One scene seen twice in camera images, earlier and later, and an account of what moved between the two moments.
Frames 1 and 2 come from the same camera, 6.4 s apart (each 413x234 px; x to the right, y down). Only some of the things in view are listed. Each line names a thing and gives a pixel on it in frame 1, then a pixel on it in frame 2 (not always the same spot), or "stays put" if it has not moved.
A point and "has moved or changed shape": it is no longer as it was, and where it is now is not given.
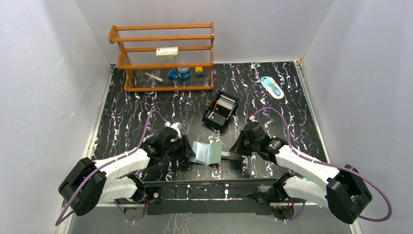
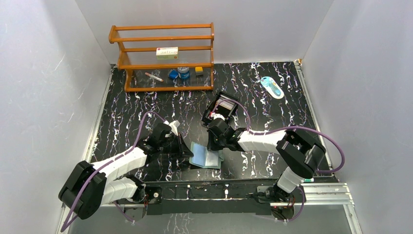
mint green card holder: x=208 y=153 has moved or changed shape
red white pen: x=154 y=77 stays put
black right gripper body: x=253 y=146 → x=216 y=143
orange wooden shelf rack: x=165 y=57 stays put
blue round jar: x=183 y=72 stays put
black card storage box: x=219 y=111 stays put
